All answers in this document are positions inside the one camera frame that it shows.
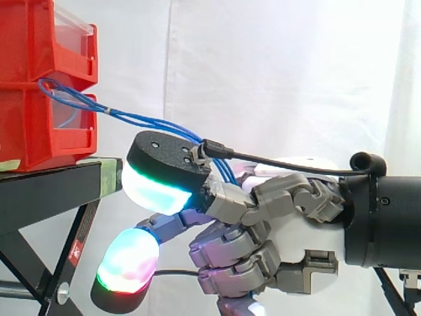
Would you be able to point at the red plastic bin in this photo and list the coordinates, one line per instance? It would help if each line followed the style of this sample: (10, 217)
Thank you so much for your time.
(26, 42)
(26, 131)

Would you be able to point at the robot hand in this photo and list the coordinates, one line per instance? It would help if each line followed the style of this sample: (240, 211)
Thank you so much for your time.
(296, 237)

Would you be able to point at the black stand with green tape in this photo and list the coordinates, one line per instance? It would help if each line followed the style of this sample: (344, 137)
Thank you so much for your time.
(49, 191)

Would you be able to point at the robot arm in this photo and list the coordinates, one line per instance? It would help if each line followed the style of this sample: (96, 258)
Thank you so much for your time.
(394, 224)

